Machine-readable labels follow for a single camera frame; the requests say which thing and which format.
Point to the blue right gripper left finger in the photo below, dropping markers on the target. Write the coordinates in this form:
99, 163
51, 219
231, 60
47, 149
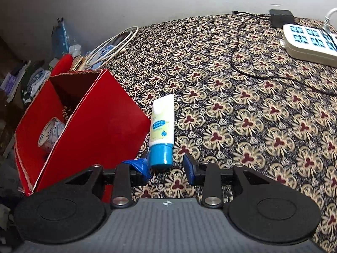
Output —
140, 166

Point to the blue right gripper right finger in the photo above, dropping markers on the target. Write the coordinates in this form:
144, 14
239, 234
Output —
189, 165

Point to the white tube blue cap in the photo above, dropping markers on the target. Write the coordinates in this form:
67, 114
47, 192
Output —
162, 132

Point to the red cardboard box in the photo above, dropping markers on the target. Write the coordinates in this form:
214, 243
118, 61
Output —
106, 127

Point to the floral patterned cloth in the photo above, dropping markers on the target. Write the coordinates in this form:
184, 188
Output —
239, 98

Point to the pine cone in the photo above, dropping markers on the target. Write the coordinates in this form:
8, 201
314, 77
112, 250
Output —
67, 113

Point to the red plush heart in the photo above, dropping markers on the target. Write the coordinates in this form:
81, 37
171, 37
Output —
63, 65

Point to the striped fabric bundle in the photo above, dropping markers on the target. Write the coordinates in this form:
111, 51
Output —
34, 84

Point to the blue plastic bag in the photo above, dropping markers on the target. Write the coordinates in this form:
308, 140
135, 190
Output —
59, 39

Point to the black power adapter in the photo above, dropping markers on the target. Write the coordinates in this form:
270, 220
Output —
279, 18

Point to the white power strip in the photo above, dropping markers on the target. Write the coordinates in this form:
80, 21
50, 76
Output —
310, 44

